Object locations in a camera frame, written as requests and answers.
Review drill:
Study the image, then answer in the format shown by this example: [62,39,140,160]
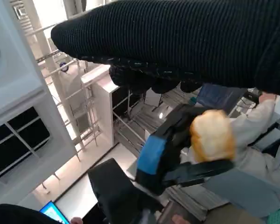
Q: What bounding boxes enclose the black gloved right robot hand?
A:
[50,0,280,95]

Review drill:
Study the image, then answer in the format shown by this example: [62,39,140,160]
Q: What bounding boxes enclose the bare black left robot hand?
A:
[135,105,235,194]

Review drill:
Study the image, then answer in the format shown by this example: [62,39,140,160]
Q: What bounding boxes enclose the pale toy bread roll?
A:
[189,109,236,162]

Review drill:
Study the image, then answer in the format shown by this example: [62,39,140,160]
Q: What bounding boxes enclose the white shelf unit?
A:
[81,64,115,147]

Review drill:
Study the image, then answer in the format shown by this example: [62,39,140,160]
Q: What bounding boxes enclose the seated person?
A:
[181,92,280,203]

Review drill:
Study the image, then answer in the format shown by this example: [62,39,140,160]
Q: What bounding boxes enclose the laptop with blue screen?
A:
[39,200,71,224]

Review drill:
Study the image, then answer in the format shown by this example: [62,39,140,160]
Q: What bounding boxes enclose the white cabinet with mesh grille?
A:
[0,0,79,206]

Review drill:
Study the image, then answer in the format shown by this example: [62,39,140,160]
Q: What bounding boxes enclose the white pipe frame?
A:
[23,21,104,162]

